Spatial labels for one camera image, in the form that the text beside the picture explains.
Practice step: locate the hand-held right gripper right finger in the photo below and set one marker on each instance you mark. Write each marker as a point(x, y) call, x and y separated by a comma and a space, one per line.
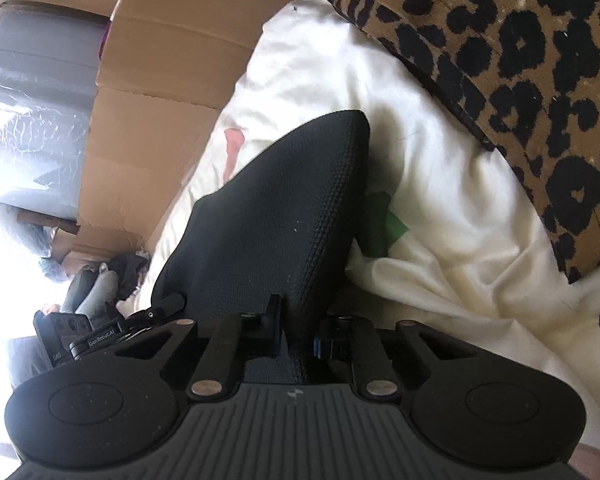
point(322, 345)

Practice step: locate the cream bear-print blanket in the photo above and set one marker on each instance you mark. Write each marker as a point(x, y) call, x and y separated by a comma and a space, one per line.
point(430, 185)

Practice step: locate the flattened cardboard sheet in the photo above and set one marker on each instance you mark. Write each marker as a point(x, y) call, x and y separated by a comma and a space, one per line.
point(160, 85)

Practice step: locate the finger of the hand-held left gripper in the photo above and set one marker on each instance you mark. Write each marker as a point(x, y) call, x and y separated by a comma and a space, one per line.
point(155, 311)

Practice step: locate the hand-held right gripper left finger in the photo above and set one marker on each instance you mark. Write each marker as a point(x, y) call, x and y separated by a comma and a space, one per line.
point(275, 325)

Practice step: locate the grey neck pillow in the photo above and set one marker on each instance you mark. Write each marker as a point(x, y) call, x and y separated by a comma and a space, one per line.
point(92, 292)

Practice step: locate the grey wrapped mattress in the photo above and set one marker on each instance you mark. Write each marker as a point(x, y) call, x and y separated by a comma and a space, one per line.
point(30, 110)

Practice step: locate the leopard print garment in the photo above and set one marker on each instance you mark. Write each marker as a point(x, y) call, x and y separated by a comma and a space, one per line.
point(505, 60)

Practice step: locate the black bear-print pants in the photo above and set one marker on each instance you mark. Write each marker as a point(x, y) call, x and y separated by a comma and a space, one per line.
point(270, 210)

